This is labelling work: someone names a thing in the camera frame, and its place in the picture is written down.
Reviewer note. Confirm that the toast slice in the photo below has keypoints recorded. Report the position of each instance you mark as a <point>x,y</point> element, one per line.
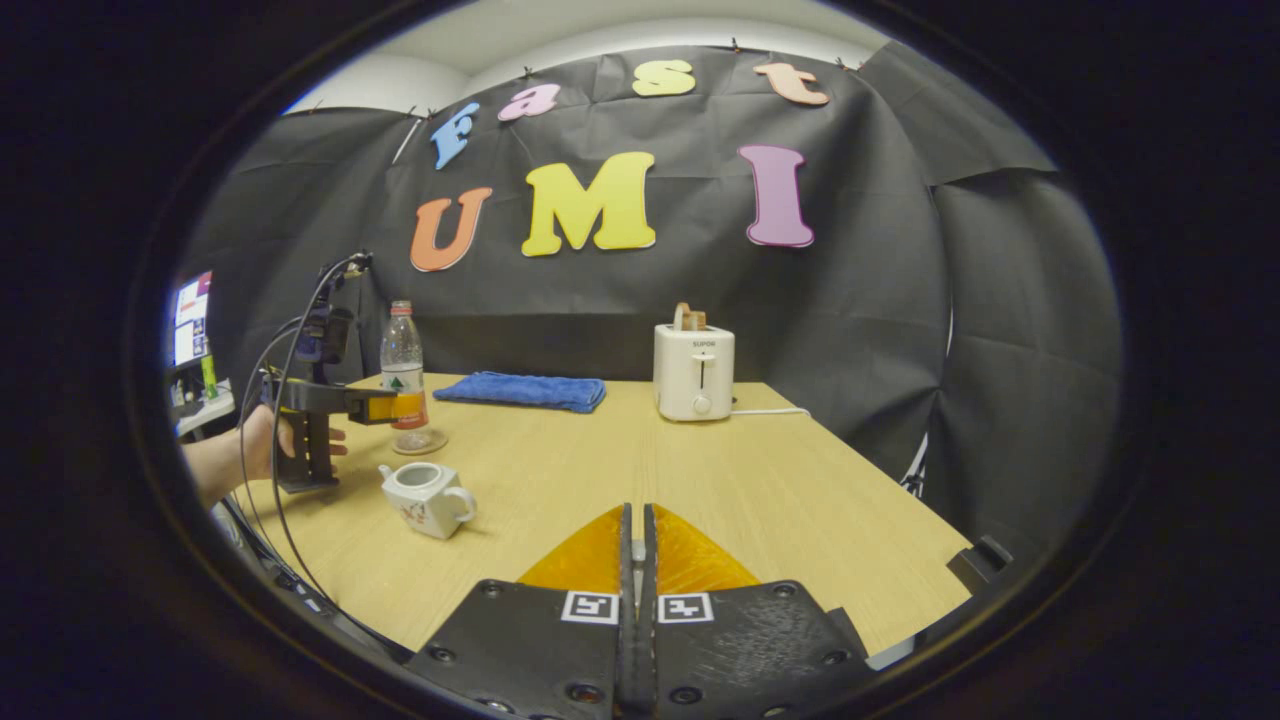
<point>690,318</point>

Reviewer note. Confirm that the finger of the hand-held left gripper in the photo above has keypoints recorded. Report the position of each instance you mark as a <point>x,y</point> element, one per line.
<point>370,405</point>

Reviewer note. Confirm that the computer monitor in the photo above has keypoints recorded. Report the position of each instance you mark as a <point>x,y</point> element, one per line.
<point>192,320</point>

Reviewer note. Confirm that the white side table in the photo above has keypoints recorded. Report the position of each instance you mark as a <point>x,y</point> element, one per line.
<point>205,412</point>

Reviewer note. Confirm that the clear plastic water bottle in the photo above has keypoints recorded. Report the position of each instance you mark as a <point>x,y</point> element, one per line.
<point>403,365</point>

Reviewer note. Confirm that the small green bottle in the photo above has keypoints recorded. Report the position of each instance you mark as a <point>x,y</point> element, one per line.
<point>209,378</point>

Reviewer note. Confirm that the round wooden coaster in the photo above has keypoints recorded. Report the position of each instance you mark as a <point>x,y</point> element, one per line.
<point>435,443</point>

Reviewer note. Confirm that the blue folded towel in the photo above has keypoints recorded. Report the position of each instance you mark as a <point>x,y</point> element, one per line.
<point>520,390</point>

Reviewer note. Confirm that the black backdrop cloth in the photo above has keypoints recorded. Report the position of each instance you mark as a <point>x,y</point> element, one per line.
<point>800,320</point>

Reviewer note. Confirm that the white teacup lid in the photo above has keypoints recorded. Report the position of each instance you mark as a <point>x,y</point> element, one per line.
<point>638,552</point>

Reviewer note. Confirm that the white toaster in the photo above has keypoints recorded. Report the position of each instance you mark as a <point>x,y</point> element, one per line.
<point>693,375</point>

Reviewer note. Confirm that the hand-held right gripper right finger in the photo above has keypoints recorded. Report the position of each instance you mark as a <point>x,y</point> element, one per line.
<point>760,650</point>

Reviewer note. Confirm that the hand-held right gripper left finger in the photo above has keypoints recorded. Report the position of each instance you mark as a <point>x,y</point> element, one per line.
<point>520,650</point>

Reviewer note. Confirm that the white porcelain teacup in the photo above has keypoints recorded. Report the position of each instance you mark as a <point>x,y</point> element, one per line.
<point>425,500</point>

